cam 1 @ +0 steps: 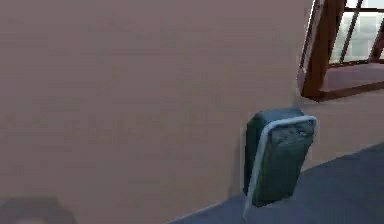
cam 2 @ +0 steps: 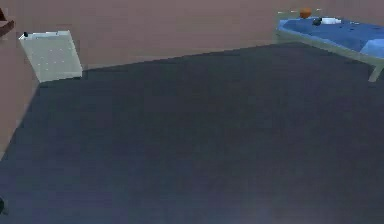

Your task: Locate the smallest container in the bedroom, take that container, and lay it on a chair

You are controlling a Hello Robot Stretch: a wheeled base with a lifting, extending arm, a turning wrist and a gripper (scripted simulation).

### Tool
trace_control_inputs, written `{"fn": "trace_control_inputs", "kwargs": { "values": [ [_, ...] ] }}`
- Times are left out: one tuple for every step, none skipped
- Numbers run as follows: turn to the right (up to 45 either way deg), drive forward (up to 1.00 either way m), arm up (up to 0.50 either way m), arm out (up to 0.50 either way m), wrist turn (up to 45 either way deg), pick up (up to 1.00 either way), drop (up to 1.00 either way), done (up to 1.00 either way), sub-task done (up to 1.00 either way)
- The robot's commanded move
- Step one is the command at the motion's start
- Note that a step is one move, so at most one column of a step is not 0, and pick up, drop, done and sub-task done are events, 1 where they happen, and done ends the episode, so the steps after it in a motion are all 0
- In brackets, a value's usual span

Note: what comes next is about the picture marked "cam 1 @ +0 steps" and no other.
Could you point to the dark green bin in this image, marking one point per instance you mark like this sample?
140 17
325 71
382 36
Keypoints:
280 163

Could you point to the brown framed window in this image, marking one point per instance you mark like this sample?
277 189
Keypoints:
320 50

